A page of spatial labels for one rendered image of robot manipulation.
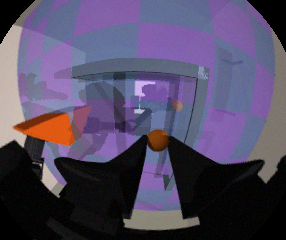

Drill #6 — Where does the low clear glass wall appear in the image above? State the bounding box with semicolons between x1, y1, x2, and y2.
79;71;196;187

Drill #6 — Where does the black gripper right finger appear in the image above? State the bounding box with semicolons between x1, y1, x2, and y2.
167;136;266;219

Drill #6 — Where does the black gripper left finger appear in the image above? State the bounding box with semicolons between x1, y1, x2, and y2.
54;135;147;220

